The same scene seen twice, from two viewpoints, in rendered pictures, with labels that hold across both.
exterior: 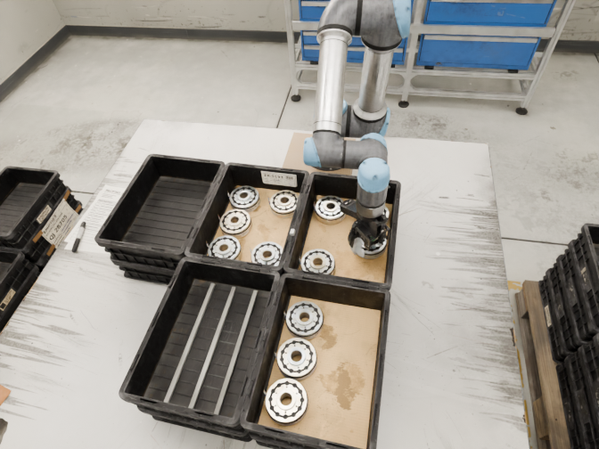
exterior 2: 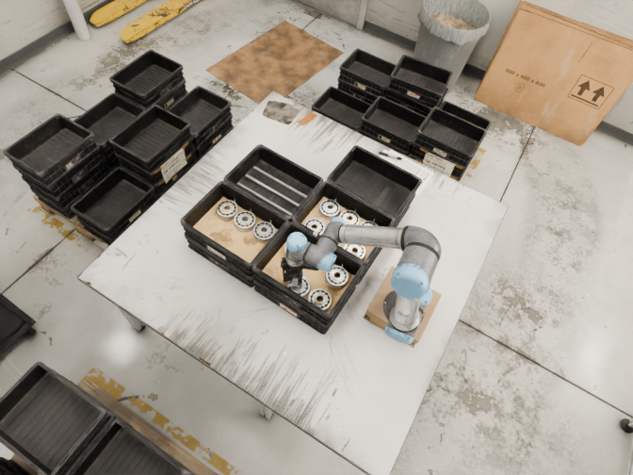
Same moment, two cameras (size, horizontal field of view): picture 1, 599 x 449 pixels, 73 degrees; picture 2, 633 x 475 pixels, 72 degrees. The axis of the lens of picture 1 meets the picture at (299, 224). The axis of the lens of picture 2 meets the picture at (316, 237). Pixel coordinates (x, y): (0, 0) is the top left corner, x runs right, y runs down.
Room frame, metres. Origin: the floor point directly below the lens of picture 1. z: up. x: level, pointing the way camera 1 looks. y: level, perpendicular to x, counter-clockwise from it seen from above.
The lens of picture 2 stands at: (0.86, -1.03, 2.57)
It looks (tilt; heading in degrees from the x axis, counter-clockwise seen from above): 57 degrees down; 97
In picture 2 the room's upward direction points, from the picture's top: 10 degrees clockwise
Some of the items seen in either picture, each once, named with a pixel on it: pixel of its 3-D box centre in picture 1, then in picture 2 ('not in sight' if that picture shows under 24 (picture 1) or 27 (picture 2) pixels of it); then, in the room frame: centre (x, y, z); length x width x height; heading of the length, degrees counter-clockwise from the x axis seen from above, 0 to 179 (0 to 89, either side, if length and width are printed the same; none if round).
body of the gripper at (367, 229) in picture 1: (370, 224); (292, 266); (0.67, -0.20, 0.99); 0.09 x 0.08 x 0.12; 28
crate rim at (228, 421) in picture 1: (207, 330); (274, 180); (0.44, 0.27, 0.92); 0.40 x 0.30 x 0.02; 163
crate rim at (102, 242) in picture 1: (165, 200); (374, 181); (0.91, 0.43, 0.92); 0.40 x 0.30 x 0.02; 163
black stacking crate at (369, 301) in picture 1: (322, 360); (235, 228); (0.35, -0.02, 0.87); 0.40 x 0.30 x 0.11; 163
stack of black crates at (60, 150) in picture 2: not in sight; (64, 168); (-0.96, 0.36, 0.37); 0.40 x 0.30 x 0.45; 74
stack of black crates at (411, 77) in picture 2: not in sight; (413, 99); (1.06, 1.82, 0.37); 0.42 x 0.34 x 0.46; 164
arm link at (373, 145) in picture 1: (366, 155); (321, 254); (0.78, -0.20, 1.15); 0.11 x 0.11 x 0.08; 79
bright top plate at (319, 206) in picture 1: (330, 207); (336, 275); (0.86, -0.11, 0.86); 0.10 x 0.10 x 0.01
